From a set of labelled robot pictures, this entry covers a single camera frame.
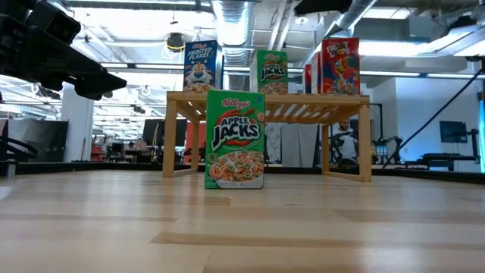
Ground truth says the red Froot Loops cereal box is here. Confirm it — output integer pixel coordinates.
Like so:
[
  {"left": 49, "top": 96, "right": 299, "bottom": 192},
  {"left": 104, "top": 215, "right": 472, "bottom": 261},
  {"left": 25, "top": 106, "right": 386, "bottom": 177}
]
[
  {"left": 302, "top": 64, "right": 312, "bottom": 95},
  {"left": 321, "top": 36, "right": 361, "bottom": 96},
  {"left": 310, "top": 51, "right": 323, "bottom": 95}
]

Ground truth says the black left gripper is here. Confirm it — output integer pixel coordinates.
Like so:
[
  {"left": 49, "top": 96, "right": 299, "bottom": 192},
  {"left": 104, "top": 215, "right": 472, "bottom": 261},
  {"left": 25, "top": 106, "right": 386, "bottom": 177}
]
[{"left": 0, "top": 14, "right": 128, "bottom": 101}]

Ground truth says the person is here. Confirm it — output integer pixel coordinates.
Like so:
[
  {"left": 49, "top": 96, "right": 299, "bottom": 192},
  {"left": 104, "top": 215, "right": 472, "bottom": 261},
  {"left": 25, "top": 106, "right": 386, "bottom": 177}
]
[{"left": 333, "top": 119, "right": 359, "bottom": 168}]

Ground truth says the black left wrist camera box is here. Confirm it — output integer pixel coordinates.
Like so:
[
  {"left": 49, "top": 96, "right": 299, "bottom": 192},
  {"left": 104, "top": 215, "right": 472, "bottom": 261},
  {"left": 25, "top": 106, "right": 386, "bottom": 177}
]
[{"left": 25, "top": 1, "right": 82, "bottom": 45}]

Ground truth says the black chair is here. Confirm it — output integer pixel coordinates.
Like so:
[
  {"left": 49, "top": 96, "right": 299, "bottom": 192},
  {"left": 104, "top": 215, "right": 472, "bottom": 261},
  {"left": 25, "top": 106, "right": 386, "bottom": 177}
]
[{"left": 0, "top": 136, "right": 39, "bottom": 170}]

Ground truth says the orange partition panel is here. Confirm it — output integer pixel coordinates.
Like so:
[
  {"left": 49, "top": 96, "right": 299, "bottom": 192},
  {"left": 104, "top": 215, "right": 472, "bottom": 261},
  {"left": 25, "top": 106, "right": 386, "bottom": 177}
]
[{"left": 184, "top": 121, "right": 208, "bottom": 151}]

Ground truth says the blue light strip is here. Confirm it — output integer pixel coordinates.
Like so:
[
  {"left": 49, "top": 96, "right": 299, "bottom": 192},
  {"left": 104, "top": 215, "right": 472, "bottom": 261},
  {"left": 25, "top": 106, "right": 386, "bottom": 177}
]
[{"left": 479, "top": 96, "right": 485, "bottom": 174}]

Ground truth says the white cloth partition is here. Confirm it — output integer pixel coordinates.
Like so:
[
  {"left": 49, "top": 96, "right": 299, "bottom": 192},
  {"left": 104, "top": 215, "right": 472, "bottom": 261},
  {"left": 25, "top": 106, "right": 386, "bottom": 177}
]
[{"left": 264, "top": 123, "right": 320, "bottom": 168}]

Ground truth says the dark wall monitor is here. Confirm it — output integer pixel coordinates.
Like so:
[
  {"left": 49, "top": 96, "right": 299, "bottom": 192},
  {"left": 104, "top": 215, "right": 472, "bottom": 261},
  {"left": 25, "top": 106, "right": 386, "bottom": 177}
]
[{"left": 439, "top": 120, "right": 468, "bottom": 144}]

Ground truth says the white round pillar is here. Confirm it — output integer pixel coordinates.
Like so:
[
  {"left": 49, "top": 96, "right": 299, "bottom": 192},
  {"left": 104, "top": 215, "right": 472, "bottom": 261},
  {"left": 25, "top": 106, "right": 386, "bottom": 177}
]
[{"left": 61, "top": 86, "right": 94, "bottom": 163}]

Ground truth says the wooden slatted shelf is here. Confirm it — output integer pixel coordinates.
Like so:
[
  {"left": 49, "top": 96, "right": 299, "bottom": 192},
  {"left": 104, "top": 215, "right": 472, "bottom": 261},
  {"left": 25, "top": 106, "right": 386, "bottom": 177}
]
[{"left": 162, "top": 90, "right": 373, "bottom": 183}]

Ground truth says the blue Frosted Flakes cereal box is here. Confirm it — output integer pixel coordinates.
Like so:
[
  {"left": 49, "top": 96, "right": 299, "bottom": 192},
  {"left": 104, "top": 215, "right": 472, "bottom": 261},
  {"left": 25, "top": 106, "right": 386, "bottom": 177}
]
[{"left": 183, "top": 39, "right": 225, "bottom": 94}]

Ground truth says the black equipment cabinet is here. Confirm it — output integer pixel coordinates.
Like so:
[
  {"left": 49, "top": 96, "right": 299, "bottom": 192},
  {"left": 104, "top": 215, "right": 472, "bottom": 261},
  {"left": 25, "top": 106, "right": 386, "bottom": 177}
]
[{"left": 7, "top": 119, "right": 70, "bottom": 163}]

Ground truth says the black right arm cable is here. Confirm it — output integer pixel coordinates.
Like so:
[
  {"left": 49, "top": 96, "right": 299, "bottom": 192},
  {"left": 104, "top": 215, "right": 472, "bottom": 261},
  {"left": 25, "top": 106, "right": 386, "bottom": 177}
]
[{"left": 382, "top": 67, "right": 485, "bottom": 170}]

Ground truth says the dark background desk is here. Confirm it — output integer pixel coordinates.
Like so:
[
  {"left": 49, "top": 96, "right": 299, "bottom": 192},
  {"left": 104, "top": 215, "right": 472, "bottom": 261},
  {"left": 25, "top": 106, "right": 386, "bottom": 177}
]
[{"left": 422, "top": 152, "right": 480, "bottom": 172}]

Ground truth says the corrugated silver ceiling duct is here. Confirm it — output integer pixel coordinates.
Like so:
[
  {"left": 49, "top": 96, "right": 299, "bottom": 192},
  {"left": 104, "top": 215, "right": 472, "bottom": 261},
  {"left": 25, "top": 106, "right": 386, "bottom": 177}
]
[{"left": 211, "top": 0, "right": 253, "bottom": 92}]

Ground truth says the green Apple Jacks cereal box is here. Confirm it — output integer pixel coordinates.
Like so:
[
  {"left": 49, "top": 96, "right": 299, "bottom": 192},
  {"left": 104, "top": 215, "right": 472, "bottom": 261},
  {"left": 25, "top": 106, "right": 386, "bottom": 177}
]
[
  {"left": 205, "top": 89, "right": 266, "bottom": 190},
  {"left": 256, "top": 49, "right": 289, "bottom": 96}
]

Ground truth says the long ceiling light bar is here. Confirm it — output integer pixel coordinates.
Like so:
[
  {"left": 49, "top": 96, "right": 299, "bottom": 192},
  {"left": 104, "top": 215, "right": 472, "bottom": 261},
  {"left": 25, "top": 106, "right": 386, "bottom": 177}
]
[
  {"left": 102, "top": 62, "right": 186, "bottom": 71},
  {"left": 359, "top": 70, "right": 485, "bottom": 80}
]

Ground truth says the black computer monitor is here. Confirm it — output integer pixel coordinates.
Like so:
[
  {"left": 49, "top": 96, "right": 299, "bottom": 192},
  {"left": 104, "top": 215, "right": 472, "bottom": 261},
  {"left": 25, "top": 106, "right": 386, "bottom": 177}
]
[{"left": 142, "top": 118, "right": 189, "bottom": 148}]

